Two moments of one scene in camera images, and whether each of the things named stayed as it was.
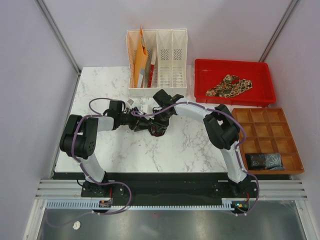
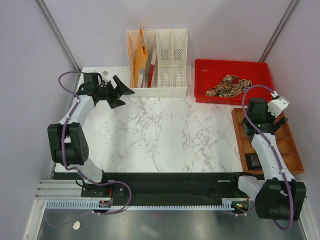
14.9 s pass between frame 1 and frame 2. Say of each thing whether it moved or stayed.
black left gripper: moved
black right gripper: moved
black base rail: stayed
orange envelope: stayed
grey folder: stayed
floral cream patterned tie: stayed
